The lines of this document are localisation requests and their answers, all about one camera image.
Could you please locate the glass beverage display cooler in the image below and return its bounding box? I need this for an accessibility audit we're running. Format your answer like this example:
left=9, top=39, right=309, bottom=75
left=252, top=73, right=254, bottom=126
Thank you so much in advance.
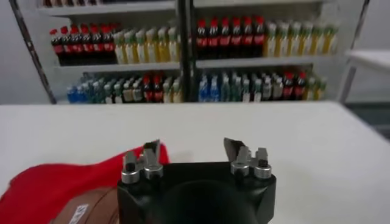
left=9, top=0, right=190, bottom=105
left=188, top=0, right=371, bottom=103

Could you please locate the slim white label bottle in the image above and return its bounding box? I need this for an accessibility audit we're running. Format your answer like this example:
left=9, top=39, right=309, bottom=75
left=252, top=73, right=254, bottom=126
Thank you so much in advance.
left=252, top=78, right=263, bottom=103
left=242, top=78, right=252, bottom=103
left=103, top=83, right=114, bottom=104
left=113, top=82, right=123, bottom=104

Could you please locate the white cooler shelf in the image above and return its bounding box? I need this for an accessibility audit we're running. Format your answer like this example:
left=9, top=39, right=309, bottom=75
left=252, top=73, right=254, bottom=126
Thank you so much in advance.
left=54, top=62, right=181, bottom=74
left=193, top=0, right=324, bottom=9
left=196, top=56, right=333, bottom=68
left=38, top=0, right=177, bottom=16

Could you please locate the white side table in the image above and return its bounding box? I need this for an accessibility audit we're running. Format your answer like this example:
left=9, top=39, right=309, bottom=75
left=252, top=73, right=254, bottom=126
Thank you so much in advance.
left=338, top=48, right=390, bottom=104

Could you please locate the red shirt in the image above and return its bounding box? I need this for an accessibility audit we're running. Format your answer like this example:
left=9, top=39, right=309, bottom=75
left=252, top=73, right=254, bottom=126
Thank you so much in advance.
left=0, top=142, right=170, bottom=224

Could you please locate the blue water bottle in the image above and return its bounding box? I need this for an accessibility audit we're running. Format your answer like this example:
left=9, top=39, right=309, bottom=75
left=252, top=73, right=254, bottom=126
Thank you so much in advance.
left=198, top=75, right=210, bottom=103
left=76, top=84, right=87, bottom=104
left=209, top=75, right=221, bottom=103
left=66, top=86, right=77, bottom=104

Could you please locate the dark drink bottle white cap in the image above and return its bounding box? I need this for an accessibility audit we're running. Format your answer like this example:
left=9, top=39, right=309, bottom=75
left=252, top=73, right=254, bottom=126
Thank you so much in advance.
left=261, top=75, right=273, bottom=101
left=272, top=76, right=283, bottom=100
left=122, top=80, right=133, bottom=103
left=132, top=79, right=143, bottom=103

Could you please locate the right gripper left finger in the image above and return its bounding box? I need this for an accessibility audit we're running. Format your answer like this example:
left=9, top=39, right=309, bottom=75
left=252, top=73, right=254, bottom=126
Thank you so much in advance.
left=121, top=139, right=164, bottom=185

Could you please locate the small red cap cola bottle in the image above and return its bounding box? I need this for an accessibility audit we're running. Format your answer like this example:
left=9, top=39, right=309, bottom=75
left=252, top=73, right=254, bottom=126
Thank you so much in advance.
left=152, top=74, right=164, bottom=103
left=142, top=75, right=153, bottom=103
left=282, top=71, right=295, bottom=100
left=294, top=71, right=307, bottom=100

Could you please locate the clear green water bottle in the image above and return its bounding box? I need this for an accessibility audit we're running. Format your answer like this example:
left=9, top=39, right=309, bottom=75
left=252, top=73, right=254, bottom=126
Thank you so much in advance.
left=86, top=81, right=96, bottom=104
left=94, top=79, right=105, bottom=104
left=220, top=74, right=232, bottom=103
left=231, top=75, right=242, bottom=103

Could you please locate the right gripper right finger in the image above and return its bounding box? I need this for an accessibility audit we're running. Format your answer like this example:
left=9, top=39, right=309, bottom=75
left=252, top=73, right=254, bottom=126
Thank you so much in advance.
left=224, top=137, right=272, bottom=180

